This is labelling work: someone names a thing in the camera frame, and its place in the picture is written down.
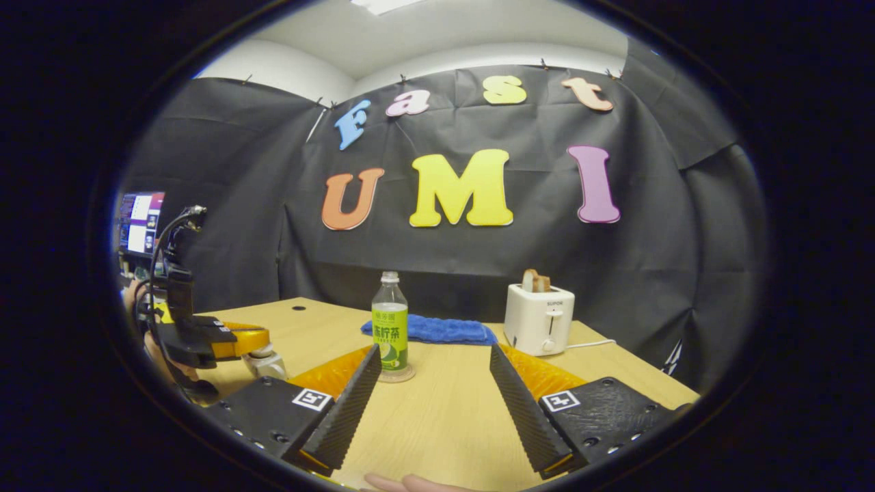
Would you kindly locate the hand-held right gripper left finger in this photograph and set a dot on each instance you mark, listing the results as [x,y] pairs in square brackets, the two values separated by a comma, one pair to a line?
[345,417]

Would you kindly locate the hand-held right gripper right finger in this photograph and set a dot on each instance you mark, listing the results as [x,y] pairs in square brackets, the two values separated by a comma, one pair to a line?
[526,410]

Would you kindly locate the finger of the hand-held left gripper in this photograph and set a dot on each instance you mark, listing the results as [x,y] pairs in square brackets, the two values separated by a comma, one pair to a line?
[243,339]

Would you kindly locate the white teacup lid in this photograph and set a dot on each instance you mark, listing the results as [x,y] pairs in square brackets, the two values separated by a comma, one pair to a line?
[262,351]

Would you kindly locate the white teacup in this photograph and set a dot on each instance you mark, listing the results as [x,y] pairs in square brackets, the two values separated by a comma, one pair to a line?
[270,367]

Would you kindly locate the round coaster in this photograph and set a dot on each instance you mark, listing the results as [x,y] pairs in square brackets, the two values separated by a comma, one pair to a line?
[409,375]

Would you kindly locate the green label water bottle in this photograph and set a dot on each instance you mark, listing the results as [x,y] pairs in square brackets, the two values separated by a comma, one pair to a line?
[390,335]

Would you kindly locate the white toaster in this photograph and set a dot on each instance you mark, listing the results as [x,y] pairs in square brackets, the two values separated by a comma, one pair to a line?
[536,321]

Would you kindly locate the blue towel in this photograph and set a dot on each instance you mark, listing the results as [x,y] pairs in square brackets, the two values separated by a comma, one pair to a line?
[444,329]

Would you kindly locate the computer monitor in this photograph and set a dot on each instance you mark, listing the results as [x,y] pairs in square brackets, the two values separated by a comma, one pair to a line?
[140,219]

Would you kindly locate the bread slice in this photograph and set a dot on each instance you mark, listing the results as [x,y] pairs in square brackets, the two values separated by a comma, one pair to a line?
[535,281]

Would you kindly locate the black backdrop cloth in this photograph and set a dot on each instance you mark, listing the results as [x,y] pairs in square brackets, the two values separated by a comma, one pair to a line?
[239,171]

